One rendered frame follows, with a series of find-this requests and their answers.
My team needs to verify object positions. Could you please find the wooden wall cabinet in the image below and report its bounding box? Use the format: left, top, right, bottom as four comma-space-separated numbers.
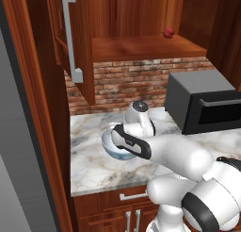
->
205, 0, 241, 92

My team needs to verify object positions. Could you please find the wooden open shelf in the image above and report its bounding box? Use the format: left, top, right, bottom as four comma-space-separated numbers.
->
90, 33, 208, 63

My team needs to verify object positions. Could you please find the grey cupboard door handle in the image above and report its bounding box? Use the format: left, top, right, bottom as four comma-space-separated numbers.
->
134, 208, 141, 232
125, 210, 133, 232

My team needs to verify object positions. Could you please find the black and grey microwave oven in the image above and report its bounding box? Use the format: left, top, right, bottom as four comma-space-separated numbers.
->
164, 69, 241, 136

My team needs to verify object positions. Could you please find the black microwave door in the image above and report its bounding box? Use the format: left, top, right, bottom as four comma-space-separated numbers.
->
183, 90, 241, 136

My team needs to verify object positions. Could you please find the wooden drawer front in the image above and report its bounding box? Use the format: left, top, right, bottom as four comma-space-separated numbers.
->
72, 184, 159, 219

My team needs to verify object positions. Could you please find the red round fruit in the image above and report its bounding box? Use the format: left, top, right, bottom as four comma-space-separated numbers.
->
162, 26, 175, 40

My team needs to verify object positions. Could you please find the wooden wall cabinet body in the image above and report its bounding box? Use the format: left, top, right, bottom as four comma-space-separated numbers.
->
68, 0, 96, 107

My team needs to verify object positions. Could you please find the grey drawer handle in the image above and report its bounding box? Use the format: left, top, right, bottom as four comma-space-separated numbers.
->
119, 191, 149, 202

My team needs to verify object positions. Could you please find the long grey cabinet handle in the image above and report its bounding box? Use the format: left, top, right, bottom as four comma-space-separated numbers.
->
60, 0, 85, 84

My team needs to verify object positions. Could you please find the wooden wall cabinet door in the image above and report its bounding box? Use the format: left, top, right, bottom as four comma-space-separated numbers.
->
45, 0, 72, 77

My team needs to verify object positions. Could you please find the tall wooden side panel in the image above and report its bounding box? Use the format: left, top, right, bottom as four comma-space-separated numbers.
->
2, 0, 75, 232

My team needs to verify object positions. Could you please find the black microwave door handle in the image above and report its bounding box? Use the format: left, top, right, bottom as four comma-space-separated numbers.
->
199, 98, 241, 108

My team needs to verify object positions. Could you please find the white and blue bowl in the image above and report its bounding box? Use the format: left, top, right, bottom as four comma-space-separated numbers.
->
101, 124, 138, 161

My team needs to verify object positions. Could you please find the wooden base cupboard door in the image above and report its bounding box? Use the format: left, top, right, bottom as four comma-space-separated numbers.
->
133, 206, 162, 232
76, 209, 135, 232

